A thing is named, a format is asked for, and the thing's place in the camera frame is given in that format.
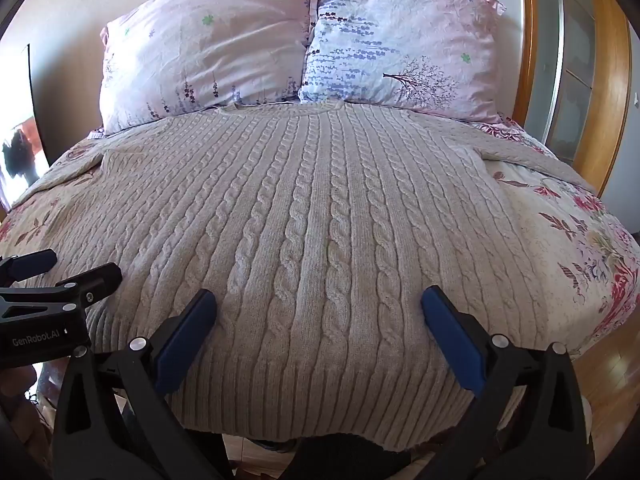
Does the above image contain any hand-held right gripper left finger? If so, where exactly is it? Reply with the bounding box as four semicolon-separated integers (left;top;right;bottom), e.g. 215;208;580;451
52;288;236;480

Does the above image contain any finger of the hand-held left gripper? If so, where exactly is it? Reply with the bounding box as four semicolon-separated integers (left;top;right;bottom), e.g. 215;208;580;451
0;249;58;283
59;262;123;311

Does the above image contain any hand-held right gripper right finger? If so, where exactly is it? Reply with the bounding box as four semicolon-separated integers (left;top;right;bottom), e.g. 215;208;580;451
421;286;596;480

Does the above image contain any beige cable knit sweater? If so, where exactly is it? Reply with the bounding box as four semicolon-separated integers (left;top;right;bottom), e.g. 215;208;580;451
10;100;598;453

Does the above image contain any floral bed sheet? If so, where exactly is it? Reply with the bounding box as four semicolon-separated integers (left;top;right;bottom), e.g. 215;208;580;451
0;119;640;411

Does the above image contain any dark cloth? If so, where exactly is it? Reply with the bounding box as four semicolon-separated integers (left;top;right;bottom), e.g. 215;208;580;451
255;432;416;480

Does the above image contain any left pink floral pillow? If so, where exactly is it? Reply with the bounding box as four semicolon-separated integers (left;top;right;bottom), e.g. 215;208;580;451
99;0;318;136

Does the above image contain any glass sliding door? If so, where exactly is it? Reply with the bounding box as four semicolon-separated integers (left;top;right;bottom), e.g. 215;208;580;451
542;0;602;161

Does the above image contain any pink pillow with tree print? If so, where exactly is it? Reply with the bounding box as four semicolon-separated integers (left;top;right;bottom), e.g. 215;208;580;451
299;0;507;123

